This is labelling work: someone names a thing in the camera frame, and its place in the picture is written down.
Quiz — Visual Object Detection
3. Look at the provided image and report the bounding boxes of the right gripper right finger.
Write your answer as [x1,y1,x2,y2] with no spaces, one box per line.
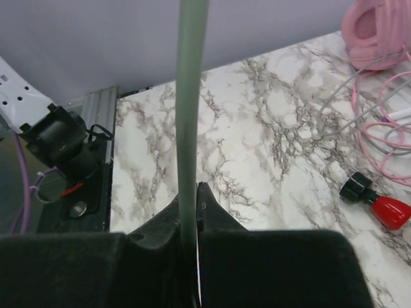
[197,182,373,307]

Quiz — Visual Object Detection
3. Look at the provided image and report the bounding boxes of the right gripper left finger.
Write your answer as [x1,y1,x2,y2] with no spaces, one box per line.
[1,200,183,307]

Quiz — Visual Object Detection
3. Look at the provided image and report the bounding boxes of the mint green headphones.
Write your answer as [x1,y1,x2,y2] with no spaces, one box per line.
[175,0,211,244]

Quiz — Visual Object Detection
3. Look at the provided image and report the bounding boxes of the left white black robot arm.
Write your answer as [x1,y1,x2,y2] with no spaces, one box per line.
[1,60,114,181]

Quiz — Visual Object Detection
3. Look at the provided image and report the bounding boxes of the pink grey headphones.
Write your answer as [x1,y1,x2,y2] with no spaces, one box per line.
[341,0,410,71]

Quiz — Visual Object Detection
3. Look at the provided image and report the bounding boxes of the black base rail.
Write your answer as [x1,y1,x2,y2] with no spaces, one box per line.
[35,85,119,234]

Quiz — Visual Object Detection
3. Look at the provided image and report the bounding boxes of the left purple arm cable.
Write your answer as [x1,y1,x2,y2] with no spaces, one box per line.
[9,133,60,234]

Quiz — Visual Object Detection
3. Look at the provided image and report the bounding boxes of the pink headphone cable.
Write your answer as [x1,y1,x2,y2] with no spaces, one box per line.
[316,0,411,185]

